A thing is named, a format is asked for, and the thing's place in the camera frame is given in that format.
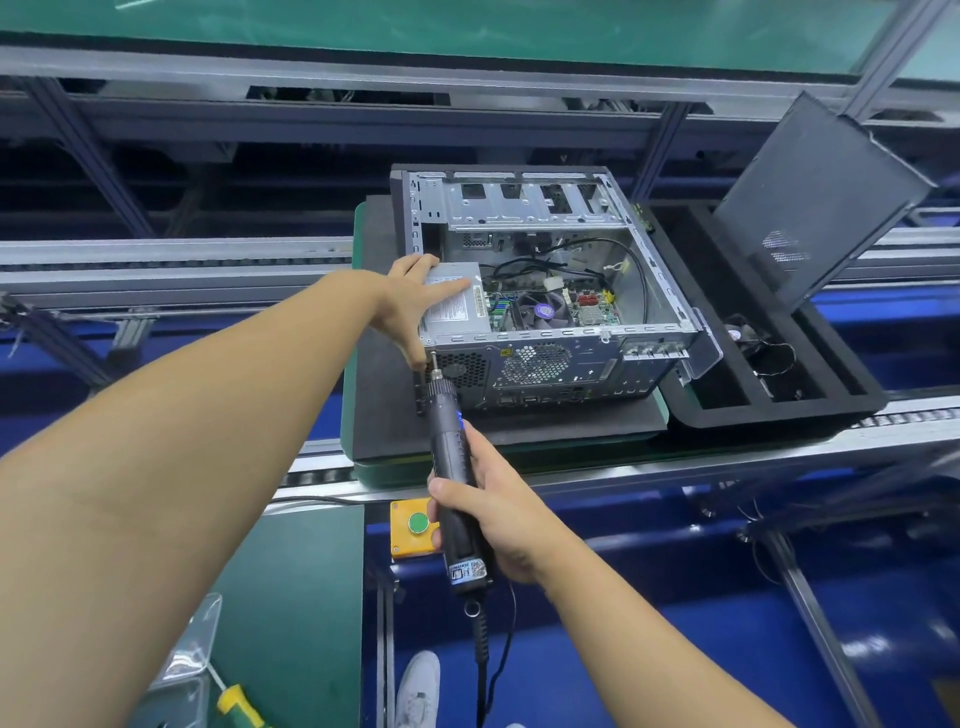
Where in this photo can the person's left hand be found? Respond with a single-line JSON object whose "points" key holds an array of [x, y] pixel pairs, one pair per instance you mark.
{"points": [[397, 296]]}

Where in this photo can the person's right hand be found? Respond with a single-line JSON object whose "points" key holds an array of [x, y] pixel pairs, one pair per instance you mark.
{"points": [[517, 517]]}

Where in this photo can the person's right thumb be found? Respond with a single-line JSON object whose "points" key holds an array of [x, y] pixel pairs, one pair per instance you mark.
{"points": [[450, 493]]}

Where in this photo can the person's left thumb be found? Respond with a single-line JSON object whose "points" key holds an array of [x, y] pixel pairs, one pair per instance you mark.
{"points": [[416, 349]]}

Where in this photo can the black electric screwdriver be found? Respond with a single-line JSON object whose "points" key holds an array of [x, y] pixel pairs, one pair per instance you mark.
{"points": [[452, 457]]}

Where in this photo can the grey power supply unit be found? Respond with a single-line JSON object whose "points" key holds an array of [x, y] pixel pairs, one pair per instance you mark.
{"points": [[457, 315]]}

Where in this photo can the grey computer case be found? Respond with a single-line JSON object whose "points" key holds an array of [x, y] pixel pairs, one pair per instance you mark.
{"points": [[570, 360]]}

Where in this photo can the person's left forearm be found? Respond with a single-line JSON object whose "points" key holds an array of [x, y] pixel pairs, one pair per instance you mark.
{"points": [[165, 465]]}

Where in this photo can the person's right forearm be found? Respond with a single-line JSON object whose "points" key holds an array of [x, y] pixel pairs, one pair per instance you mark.
{"points": [[645, 652]]}

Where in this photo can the yellow box with green button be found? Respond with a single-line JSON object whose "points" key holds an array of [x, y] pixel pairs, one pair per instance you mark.
{"points": [[411, 529]]}

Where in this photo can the black processor cooler fan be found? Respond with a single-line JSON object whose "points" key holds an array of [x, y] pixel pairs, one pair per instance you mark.
{"points": [[541, 311]]}

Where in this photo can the green motherboard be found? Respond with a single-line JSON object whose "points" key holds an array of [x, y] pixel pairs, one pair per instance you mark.
{"points": [[592, 307]]}

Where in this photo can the white shoe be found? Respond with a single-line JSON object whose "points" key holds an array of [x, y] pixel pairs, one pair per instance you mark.
{"points": [[418, 690]]}

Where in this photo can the black foam tray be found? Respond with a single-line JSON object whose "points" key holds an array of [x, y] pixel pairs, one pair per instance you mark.
{"points": [[712, 360]]}

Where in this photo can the clear plastic bag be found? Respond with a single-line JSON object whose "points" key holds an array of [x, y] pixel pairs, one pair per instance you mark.
{"points": [[191, 645]]}

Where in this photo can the green conveyor belt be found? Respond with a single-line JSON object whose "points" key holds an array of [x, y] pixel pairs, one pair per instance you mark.
{"points": [[450, 30]]}

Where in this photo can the black case side panel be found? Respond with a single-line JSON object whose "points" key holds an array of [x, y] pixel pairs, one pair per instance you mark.
{"points": [[817, 195]]}

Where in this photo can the aluminium conveyor rail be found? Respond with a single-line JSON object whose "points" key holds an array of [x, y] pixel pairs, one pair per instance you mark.
{"points": [[750, 454], [150, 262]]}

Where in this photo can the aluminium overhead frame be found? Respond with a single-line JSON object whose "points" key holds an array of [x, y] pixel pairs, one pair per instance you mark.
{"points": [[300, 82]]}

